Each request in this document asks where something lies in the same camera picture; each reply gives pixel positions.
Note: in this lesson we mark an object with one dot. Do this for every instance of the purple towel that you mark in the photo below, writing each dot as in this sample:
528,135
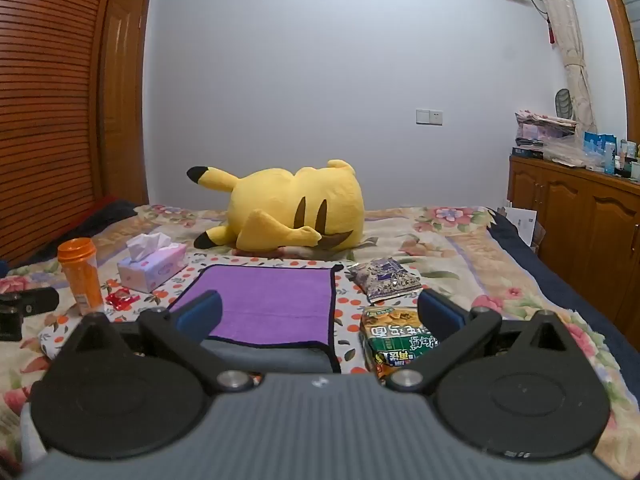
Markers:
270,300

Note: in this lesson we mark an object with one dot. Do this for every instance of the red hanging tassel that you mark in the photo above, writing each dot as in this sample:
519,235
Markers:
551,34

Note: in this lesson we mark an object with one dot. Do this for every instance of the purple cloth black trim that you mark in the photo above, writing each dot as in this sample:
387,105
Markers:
280,356

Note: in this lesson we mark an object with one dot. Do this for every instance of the grey hand fan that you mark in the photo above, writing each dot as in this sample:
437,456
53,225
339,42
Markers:
565,104

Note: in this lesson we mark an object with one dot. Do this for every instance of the blue carton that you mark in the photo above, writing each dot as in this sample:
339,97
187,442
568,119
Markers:
600,150

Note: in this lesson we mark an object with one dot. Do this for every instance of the orange plastic bottle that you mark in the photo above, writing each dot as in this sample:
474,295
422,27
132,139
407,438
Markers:
85,280

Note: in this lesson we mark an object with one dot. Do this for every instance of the wooden window frame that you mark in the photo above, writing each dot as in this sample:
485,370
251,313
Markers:
620,35

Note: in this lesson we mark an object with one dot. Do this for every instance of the dark clothing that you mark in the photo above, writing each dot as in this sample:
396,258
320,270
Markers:
107,215

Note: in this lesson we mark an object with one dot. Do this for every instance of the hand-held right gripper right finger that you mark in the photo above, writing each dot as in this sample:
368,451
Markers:
440,312

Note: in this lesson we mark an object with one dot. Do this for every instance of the purple snack bag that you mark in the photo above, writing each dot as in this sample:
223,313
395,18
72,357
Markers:
387,280

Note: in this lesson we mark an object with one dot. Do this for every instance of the white paper sheet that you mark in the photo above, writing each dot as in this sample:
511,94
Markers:
522,222

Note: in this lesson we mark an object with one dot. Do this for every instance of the wooden louvered wardrobe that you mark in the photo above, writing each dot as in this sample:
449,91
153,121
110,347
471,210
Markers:
45,110

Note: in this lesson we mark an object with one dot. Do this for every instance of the red candy wrapper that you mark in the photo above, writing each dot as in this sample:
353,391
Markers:
120,300

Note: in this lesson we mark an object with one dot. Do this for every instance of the stack of papers and bags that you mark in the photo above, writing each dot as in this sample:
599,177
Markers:
542,127

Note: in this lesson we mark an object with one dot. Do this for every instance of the wooden cabinet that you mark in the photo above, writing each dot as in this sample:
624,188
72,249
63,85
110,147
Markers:
575,220

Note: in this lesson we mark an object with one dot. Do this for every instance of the green instant noodle pack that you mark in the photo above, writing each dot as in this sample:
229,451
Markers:
395,340

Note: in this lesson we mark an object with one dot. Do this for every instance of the clear plastic bag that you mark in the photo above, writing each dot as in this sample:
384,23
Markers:
567,152

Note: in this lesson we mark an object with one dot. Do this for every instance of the yellow plush toy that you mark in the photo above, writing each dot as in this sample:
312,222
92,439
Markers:
280,200

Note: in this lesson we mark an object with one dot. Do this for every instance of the pink tissue box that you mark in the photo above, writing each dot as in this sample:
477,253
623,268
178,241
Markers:
155,270

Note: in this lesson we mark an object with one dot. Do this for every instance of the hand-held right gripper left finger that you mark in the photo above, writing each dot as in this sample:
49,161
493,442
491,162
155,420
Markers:
202,310

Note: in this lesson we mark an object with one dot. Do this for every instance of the dark flat box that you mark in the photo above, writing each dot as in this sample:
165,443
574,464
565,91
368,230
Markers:
527,152

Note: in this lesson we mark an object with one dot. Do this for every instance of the beige curtain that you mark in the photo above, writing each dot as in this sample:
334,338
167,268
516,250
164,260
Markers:
567,35

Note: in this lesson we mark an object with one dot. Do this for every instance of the white wall switch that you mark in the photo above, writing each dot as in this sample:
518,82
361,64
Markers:
429,116

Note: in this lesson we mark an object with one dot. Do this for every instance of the navy blue blanket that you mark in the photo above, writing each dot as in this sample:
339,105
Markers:
565,280

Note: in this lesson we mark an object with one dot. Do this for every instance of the wooden door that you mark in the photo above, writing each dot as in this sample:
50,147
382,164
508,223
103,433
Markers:
125,100

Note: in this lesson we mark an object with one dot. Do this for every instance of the group of small bottles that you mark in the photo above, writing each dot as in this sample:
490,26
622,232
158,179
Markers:
629,160

